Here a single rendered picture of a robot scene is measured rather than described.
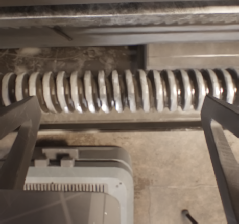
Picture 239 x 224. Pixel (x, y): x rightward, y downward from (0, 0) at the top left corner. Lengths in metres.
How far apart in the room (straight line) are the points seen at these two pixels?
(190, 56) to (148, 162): 0.63
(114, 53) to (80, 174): 0.41
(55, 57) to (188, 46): 0.30
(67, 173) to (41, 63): 0.37
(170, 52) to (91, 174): 0.46
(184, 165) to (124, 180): 0.37
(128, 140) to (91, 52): 0.53
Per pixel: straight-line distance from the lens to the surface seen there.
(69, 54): 0.53
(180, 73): 0.20
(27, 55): 0.56
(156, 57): 0.46
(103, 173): 0.74
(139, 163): 1.00
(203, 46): 0.48
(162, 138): 0.97
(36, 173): 0.79
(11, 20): 0.18
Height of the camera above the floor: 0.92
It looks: 82 degrees down
